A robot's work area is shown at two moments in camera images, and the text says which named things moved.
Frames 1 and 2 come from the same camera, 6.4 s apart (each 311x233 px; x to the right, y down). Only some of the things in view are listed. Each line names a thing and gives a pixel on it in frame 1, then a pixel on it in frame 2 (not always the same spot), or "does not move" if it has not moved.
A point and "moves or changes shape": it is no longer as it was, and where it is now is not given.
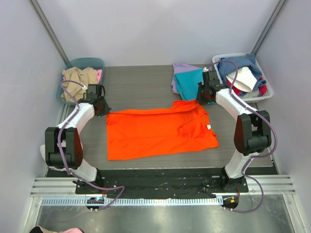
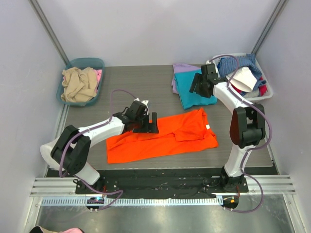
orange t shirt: [185, 127] moves or changes shape
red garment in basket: [263, 89] does not move
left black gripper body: [103, 109] → [147, 128]
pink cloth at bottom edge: [75, 230] does not move
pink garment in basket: [99, 72] does not move
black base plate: [161, 183] does not move
